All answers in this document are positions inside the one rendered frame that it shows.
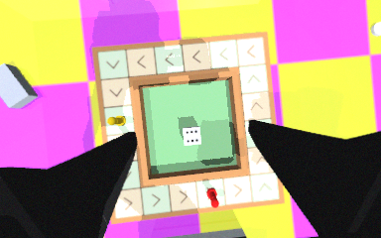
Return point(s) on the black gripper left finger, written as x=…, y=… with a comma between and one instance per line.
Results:
x=73, y=199

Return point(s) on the red game pawn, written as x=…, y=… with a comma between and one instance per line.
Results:
x=211, y=193

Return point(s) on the white die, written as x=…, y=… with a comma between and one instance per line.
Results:
x=192, y=135

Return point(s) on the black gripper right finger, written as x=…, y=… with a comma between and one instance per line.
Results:
x=333, y=181

